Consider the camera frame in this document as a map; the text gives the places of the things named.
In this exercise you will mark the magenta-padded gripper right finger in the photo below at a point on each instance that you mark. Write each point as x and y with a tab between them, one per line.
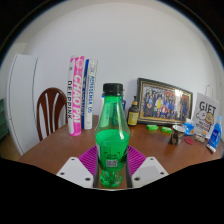
148	171

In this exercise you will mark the amber pump bottle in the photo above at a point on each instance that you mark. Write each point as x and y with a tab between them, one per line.
133	116

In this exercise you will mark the camouflage print paper cup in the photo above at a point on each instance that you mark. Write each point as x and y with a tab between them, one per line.
176	135

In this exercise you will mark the white remote control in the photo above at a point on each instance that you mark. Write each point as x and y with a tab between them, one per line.
210	148

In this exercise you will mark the small patterned box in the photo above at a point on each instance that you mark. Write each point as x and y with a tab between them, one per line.
199	137

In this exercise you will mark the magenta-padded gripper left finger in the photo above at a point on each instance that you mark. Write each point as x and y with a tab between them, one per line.
76	171

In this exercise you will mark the dark wooden chair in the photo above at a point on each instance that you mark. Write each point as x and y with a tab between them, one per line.
45	110

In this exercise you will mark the green plastic drink bottle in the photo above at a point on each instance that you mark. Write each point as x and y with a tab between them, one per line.
112	143

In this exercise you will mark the blue detergent bottle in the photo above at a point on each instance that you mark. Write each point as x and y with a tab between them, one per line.
216	135

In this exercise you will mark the pink shuttlecock tube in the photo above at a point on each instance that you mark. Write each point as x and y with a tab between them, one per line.
76	96

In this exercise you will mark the white door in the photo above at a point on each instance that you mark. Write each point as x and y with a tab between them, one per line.
21	103

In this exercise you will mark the white printed gift bag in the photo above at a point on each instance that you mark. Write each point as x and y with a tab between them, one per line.
206	113

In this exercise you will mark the green crate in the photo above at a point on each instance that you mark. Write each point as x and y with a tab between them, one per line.
2	120

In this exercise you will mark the gold framed group picture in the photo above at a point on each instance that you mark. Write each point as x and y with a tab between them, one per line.
165	101

